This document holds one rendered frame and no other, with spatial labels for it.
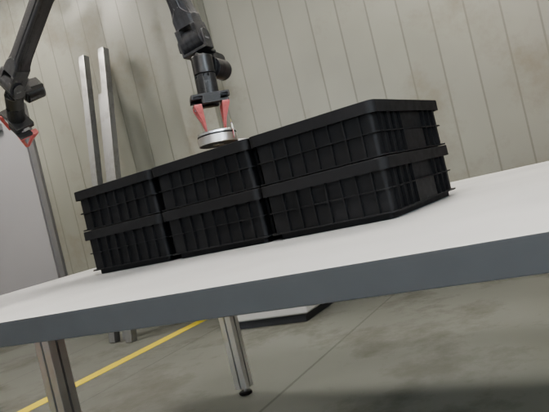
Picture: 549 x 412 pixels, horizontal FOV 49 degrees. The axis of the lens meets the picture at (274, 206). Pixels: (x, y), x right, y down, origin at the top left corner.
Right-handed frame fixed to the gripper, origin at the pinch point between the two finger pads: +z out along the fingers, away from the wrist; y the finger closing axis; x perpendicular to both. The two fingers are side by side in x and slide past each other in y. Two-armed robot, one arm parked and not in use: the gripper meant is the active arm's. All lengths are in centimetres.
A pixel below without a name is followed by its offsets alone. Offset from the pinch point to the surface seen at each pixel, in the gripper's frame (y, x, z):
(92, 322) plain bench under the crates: 31, 67, 36
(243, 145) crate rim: -1.6, 29.2, 9.9
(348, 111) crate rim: -20, 48, 10
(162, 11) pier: -15, -299, -150
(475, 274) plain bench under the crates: -10, 101, 37
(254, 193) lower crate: -1.9, 28.7, 20.4
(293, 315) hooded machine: -52, -218, 85
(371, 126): -23, 49, 13
